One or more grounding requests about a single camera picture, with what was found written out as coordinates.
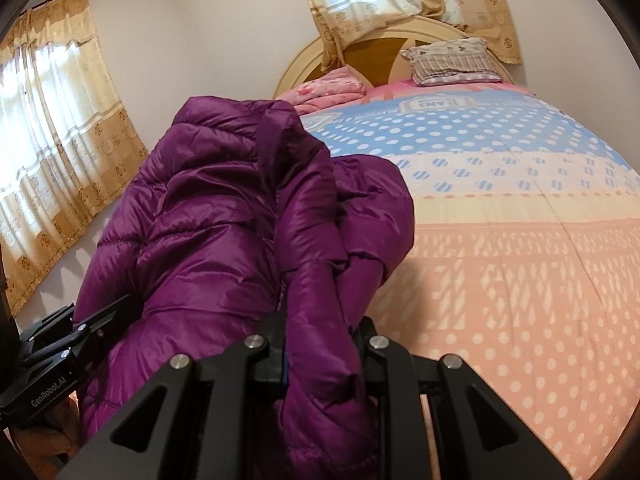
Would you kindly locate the polka dot bedspread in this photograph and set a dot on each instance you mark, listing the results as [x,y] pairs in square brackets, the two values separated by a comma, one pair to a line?
[500,220]

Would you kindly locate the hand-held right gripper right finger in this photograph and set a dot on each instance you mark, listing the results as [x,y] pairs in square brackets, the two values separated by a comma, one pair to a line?
[372,365]

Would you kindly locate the grey patterned pillow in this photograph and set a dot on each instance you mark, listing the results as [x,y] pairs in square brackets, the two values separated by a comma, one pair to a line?
[450,60]

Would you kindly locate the cream wooden headboard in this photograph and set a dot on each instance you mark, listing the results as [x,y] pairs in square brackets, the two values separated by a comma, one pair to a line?
[372,47]

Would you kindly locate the beige side window curtain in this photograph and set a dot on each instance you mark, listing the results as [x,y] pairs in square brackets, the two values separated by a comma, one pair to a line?
[60,150]

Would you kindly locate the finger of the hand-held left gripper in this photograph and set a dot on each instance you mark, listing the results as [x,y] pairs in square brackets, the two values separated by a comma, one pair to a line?
[47,330]
[105,322]

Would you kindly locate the pink folded blanket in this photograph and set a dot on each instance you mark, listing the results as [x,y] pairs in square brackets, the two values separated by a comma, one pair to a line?
[325,90]

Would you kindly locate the person's left hand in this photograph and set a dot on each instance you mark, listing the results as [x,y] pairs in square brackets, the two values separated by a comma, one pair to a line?
[45,440]

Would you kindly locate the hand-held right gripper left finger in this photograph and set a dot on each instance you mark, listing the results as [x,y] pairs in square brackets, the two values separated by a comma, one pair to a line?
[270,357]

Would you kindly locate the purple puffer jacket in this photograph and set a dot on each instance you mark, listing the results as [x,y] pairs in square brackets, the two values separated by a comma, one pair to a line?
[210,220]

